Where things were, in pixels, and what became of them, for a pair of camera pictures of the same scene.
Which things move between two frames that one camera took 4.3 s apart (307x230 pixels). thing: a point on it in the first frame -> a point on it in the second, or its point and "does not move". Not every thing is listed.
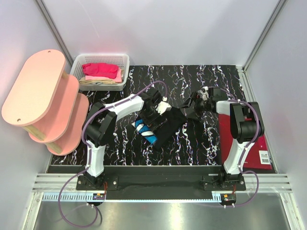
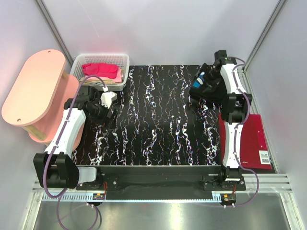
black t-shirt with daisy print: x=160 y=135 -> x=209 y=85
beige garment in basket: x=83 y=81 does not move
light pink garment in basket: x=117 y=79 does not move
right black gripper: x=188 y=102 -> x=212 y=85
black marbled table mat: x=197 y=143 does not move
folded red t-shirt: x=257 y=156 does not move
